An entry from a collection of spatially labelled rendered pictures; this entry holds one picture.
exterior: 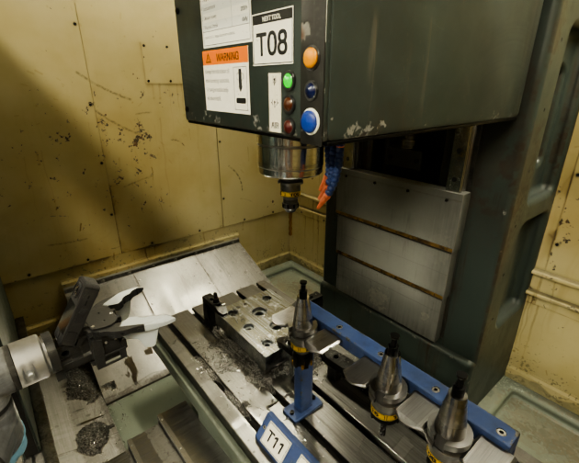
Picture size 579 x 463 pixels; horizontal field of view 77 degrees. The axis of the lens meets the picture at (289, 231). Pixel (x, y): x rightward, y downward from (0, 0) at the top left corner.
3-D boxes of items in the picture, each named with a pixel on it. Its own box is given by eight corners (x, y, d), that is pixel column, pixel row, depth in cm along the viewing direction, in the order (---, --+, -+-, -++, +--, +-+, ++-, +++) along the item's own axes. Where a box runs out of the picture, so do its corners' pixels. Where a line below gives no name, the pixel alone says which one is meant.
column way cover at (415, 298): (435, 346, 120) (462, 195, 101) (331, 288, 154) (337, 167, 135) (443, 340, 123) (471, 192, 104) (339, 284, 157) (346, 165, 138)
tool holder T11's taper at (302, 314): (317, 323, 78) (318, 297, 75) (301, 333, 75) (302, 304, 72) (302, 314, 81) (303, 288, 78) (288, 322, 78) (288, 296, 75)
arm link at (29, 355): (5, 335, 60) (13, 361, 54) (38, 324, 63) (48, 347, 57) (17, 371, 63) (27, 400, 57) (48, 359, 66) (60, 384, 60)
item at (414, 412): (417, 437, 55) (418, 434, 54) (388, 414, 59) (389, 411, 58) (442, 412, 59) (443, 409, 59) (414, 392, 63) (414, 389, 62)
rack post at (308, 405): (295, 424, 92) (296, 328, 81) (281, 412, 96) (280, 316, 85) (323, 404, 98) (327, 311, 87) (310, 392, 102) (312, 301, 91)
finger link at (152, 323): (178, 338, 70) (128, 342, 69) (175, 312, 68) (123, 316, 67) (175, 349, 67) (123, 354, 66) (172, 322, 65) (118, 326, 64)
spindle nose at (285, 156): (335, 175, 87) (338, 122, 82) (274, 183, 80) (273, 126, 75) (302, 163, 100) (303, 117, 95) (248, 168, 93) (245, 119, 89)
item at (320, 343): (316, 358, 71) (316, 355, 70) (299, 344, 74) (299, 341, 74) (341, 343, 75) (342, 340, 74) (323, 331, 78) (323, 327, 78)
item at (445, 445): (478, 443, 54) (481, 431, 54) (457, 468, 51) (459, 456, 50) (438, 415, 59) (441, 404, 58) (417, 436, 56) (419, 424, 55)
